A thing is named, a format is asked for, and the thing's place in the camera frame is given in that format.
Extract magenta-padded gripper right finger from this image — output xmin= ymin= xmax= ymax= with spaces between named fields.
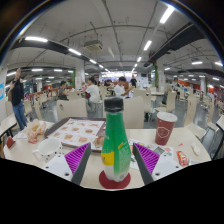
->
xmin=132 ymin=142 xmax=184 ymax=186

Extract colourful printed flyer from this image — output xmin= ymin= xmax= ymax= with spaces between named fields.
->
xmin=128 ymin=138 xmax=174 ymax=169

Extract ceiling air conditioning unit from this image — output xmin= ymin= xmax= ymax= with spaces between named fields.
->
xmin=83 ymin=39 xmax=104 ymax=52

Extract small red box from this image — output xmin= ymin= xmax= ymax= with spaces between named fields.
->
xmin=5 ymin=135 xmax=17 ymax=149

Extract clear plastic bag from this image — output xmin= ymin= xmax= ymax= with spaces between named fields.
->
xmin=190 ymin=142 xmax=203 ymax=157

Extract white paper slip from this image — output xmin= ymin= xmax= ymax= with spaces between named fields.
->
xmin=13 ymin=132 xmax=29 ymax=140

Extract red paper cup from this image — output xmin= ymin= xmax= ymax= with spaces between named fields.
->
xmin=154 ymin=111 xmax=179 ymax=146

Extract beige canteen chairs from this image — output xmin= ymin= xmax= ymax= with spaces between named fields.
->
xmin=4 ymin=88 xmax=224 ymax=141

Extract flat round red coaster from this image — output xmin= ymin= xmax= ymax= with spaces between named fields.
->
xmin=98 ymin=169 xmax=132 ymax=190

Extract green plastic drink bottle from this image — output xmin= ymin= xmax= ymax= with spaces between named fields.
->
xmin=100 ymin=97 xmax=132 ymax=183

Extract person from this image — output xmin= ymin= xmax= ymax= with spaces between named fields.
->
xmin=84 ymin=77 xmax=102 ymax=104
xmin=129 ymin=74 xmax=138 ymax=88
xmin=7 ymin=67 xmax=28 ymax=132
xmin=114 ymin=76 xmax=134 ymax=99
xmin=57 ymin=80 xmax=70 ymax=101

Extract dark tray with paper liner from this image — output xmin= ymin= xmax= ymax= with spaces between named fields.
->
xmin=44 ymin=117 xmax=107 ymax=153

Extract red sauce packet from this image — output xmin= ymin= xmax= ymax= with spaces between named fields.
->
xmin=175 ymin=150 xmax=190 ymax=167

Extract white polka dot mug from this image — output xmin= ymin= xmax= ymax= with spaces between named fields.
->
xmin=32 ymin=137 xmax=63 ymax=163

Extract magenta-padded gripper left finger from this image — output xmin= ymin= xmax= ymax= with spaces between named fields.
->
xmin=41 ymin=142 xmax=93 ymax=186

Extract ceiling lights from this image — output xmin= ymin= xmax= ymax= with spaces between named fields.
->
xmin=6 ymin=4 xmax=224 ymax=88

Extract orange crumpled food wrapper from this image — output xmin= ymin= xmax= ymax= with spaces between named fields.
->
xmin=24 ymin=118 xmax=48 ymax=144

